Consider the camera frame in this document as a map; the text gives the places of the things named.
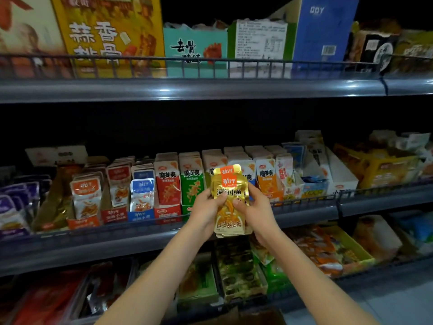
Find blue printed carton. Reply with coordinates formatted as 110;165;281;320
271;0;361;72

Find green orange display carton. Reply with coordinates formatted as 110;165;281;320
177;254;221;305

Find lime green display tray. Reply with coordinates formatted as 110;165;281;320
321;223;376;275

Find handful of gold snack packets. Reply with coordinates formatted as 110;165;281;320
211;163;253;237

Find person's right forearm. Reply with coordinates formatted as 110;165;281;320
260;233;383;325

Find dark printed carton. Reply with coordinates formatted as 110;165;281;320
348;27;400;73

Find white label carton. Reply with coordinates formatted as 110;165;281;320
226;19;299;79

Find orange yellow printed carton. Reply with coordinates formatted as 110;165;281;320
51;0;166;79

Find pile of red snack packets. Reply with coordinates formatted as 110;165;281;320
14;270;85;325

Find person's left hand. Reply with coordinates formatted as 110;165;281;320
186;188;230;242

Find pile of orange yellow packets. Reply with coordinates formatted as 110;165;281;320
287;225;356;276

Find green snack packets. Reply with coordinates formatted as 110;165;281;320
250;240;292;292

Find person's left forearm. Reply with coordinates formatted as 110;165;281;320
98;230;211;325

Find yellow display carton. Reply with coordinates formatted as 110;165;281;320
335;142;424;190

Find grey metal store shelf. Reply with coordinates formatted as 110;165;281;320
0;54;433;325

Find person's right hand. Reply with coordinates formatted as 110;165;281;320
232;182;281;246

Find clear plastic tray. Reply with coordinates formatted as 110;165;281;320
74;260;136;319

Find white blue snack bags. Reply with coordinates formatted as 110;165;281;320
392;209;433;255

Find row of snack display cartons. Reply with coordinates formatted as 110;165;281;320
0;130;359;236

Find green printed carton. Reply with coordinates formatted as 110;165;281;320
162;23;230;79

